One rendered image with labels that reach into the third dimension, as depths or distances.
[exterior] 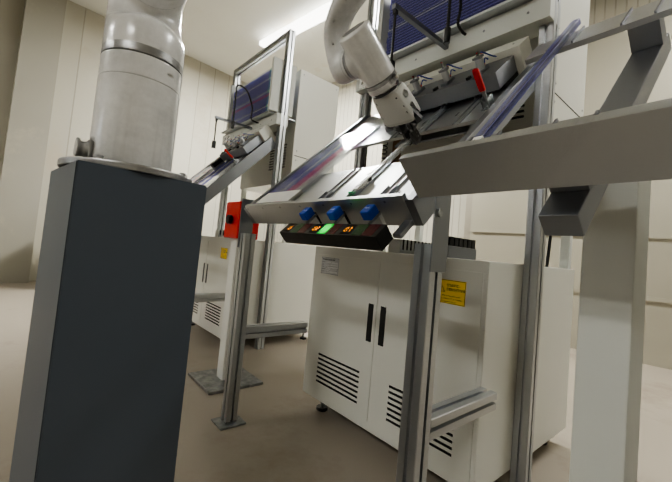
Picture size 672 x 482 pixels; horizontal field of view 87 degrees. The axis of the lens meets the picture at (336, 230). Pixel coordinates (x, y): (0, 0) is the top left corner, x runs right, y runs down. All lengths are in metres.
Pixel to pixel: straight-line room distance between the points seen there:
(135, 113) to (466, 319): 0.83
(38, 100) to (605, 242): 4.68
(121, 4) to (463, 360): 1.03
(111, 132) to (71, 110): 4.31
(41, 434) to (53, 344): 0.11
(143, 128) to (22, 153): 4.04
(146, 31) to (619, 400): 0.84
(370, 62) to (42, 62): 4.22
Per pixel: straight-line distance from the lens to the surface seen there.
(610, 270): 0.60
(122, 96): 0.65
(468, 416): 0.88
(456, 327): 1.00
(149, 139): 0.64
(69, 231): 0.57
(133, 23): 0.70
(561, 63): 1.47
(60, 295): 0.58
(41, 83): 4.82
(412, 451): 0.76
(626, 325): 0.60
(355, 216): 0.82
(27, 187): 4.63
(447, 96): 1.20
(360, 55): 0.94
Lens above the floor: 0.62
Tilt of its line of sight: 3 degrees up
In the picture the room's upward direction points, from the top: 5 degrees clockwise
